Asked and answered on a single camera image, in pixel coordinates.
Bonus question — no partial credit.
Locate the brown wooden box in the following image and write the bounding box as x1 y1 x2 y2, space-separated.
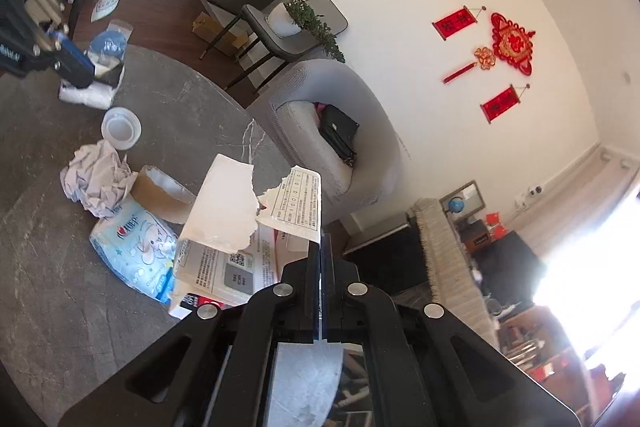
460 219 493 253

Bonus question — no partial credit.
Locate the blue tissue packet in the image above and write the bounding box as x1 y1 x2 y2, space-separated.
90 199 178 304

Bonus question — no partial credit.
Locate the red wall scroll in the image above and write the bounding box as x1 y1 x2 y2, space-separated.
480 83 531 125
432 5 487 42

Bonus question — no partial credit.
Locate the white round plastic lid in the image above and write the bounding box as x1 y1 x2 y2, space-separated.
101 107 142 151

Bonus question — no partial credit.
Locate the gold flower red tassel ornament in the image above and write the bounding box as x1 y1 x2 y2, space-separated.
441 47 497 84

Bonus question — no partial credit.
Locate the brown tape roll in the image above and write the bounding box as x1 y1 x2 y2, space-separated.
131 165 197 224

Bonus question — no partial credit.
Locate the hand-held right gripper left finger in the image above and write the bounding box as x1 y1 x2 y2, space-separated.
57 240 322 427

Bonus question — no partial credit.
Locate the black monitor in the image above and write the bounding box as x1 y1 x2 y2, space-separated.
475 231 546 303

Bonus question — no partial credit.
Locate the large red knot ornament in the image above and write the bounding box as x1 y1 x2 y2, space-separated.
490 12 536 76

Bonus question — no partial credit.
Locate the grey dining chair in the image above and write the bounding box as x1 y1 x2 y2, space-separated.
200 0 349 95

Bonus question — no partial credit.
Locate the cream lace cloth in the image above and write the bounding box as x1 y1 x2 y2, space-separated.
411 198 501 348

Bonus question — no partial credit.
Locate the potted plant in white pot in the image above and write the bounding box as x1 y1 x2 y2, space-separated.
266 0 347 64

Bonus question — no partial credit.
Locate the crumpled white paper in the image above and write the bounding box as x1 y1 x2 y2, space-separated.
60 139 138 219

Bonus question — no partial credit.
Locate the grey armchair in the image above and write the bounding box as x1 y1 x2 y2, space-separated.
247 59 403 210

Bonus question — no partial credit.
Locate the black handbag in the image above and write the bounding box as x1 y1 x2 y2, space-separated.
318 104 360 166

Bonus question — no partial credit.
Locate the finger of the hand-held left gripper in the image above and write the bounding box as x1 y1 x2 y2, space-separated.
44 24 97 88

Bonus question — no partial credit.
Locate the torn white cardboard box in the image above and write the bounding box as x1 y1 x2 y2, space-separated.
168 153 323 320

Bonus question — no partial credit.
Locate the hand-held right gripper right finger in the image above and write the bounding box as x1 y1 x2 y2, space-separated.
322 232 582 427

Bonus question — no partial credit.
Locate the clear wrapper with blue disc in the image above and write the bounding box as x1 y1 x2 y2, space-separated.
85 21 135 90

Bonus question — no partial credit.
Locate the flat cardboard box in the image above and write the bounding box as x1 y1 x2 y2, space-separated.
193 11 249 58

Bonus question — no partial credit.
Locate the black cabinet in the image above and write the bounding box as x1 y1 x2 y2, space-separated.
345 214 431 295

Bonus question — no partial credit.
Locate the white tissue wad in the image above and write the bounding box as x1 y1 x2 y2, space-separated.
59 81 118 110

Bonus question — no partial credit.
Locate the framed picture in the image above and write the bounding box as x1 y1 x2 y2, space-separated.
440 180 485 215

